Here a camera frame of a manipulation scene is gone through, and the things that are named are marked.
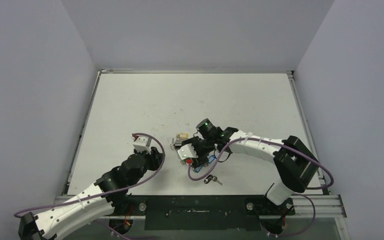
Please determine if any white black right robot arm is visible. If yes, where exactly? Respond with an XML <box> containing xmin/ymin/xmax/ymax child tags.
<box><xmin>176</xmin><ymin>118</ymin><xmax>320</xmax><ymax>215</ymax></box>

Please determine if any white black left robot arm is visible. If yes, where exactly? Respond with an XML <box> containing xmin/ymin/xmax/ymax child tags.
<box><xmin>18</xmin><ymin>146</ymin><xmax>165</xmax><ymax>240</ymax></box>

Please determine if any blue key tag plain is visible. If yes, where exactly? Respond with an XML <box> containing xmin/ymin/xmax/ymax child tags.
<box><xmin>204</xmin><ymin>155</ymin><xmax>217</xmax><ymax>166</ymax></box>

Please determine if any yellow key tag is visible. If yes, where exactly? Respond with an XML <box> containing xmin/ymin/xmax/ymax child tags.
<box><xmin>176</xmin><ymin>133</ymin><xmax>189</xmax><ymax>139</ymax></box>

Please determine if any blue key tag white label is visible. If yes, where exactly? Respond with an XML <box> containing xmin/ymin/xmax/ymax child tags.
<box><xmin>192</xmin><ymin>166</ymin><xmax>203</xmax><ymax>173</ymax></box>

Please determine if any black key tag with key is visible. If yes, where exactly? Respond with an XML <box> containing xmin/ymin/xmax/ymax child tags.
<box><xmin>204</xmin><ymin>174</ymin><xmax>223</xmax><ymax>186</ymax></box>

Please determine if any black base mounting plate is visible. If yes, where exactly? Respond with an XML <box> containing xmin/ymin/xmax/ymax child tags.
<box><xmin>96</xmin><ymin>194</ymin><xmax>296</xmax><ymax>232</ymax></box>

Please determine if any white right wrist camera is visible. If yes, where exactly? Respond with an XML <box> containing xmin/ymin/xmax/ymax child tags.
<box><xmin>177</xmin><ymin>143</ymin><xmax>198</xmax><ymax>161</ymax></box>

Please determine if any aluminium table frame rail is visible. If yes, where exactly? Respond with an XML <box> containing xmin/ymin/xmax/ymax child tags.
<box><xmin>54</xmin><ymin>194</ymin><xmax>347</xmax><ymax>220</ymax></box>

